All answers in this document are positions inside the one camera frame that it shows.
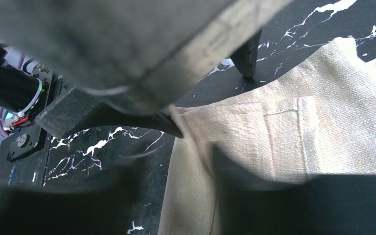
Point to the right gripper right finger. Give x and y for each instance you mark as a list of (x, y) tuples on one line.
[(328, 204)]

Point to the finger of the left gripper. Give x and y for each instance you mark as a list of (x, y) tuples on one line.
[(75, 110), (245, 57)]

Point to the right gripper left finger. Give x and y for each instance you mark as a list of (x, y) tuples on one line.
[(99, 205)]

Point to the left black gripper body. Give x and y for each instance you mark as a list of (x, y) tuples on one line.
[(25, 92)]

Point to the beige cloth napkin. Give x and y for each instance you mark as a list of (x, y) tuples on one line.
[(319, 117)]

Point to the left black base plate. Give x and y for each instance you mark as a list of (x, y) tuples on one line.
[(24, 155)]

